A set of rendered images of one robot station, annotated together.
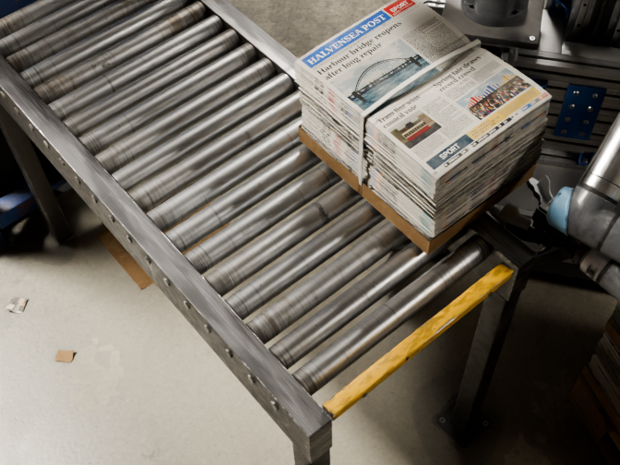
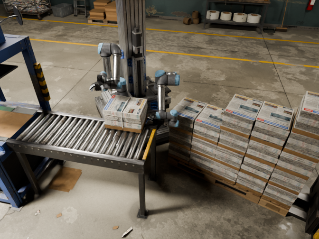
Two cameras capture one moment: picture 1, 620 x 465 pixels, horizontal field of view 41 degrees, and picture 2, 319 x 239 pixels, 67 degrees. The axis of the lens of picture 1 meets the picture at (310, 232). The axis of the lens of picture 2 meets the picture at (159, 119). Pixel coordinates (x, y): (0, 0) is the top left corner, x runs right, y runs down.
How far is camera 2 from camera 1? 110 cm
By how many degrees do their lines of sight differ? 33
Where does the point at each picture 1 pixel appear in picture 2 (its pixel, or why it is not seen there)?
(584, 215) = (162, 114)
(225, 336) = (117, 160)
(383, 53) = (116, 103)
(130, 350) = (75, 205)
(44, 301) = (44, 207)
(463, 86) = (133, 103)
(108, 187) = (73, 151)
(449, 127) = (136, 108)
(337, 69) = (111, 108)
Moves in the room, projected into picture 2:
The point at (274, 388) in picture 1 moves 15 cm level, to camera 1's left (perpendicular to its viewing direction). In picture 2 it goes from (132, 162) to (117, 170)
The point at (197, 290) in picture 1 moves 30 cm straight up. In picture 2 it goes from (106, 156) to (101, 130)
